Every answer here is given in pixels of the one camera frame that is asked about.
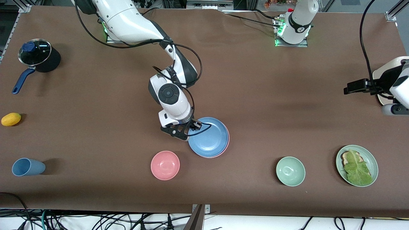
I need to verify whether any yellow lemon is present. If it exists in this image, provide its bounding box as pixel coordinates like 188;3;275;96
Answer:
1;112;22;127

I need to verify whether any pink bowl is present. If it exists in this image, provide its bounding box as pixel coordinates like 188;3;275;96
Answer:
150;150;180;180

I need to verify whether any blue pot with lid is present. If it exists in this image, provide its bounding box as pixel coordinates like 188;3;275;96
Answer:
12;38;61;95

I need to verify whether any green bowl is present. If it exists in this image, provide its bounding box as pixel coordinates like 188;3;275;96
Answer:
276;156;306;187

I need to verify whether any black cable on table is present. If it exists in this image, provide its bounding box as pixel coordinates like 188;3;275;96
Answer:
224;9;282;28

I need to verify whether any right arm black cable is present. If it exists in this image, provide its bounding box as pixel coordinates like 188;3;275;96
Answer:
74;0;212;137

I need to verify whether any green plate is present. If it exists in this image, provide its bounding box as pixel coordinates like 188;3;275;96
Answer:
336;145;379;187

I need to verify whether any bread slice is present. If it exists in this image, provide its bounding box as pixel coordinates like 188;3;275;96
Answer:
341;151;361;166

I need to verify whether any green lettuce leaf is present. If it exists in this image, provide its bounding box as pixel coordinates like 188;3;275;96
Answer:
343;149;374;186

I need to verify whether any blue plate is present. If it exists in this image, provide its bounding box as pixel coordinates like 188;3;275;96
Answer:
188;117;228;157

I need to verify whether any blue cup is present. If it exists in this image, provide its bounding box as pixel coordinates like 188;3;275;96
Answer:
12;158;46;177

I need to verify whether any dark post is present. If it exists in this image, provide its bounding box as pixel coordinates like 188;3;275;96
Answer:
184;204;205;230

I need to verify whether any cream toaster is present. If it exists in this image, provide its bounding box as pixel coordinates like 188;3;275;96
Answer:
372;56;409;106

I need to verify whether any pink plate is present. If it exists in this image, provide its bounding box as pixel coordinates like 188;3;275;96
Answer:
192;120;230;159

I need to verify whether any thick black floor cable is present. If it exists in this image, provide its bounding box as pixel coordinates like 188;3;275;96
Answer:
0;192;31;230

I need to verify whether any brown table cover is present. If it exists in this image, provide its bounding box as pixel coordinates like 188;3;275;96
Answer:
0;5;409;218

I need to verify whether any glass lid blue knob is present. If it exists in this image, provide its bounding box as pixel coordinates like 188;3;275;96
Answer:
18;39;52;66

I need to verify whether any small metal bracket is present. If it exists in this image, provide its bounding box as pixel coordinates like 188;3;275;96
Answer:
192;204;211;214

